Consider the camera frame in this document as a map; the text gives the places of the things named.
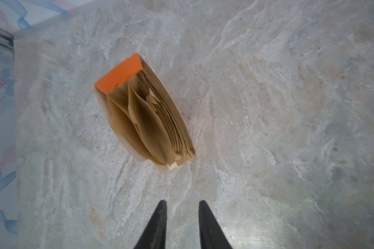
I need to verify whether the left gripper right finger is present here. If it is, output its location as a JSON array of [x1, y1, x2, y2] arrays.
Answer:
[[198, 200, 232, 249]]

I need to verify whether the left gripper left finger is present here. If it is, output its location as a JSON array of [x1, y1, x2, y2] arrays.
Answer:
[[134, 200, 167, 249]]

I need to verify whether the coffee filter pack orange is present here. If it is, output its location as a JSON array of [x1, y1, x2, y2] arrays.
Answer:
[[94, 53, 196, 172]]

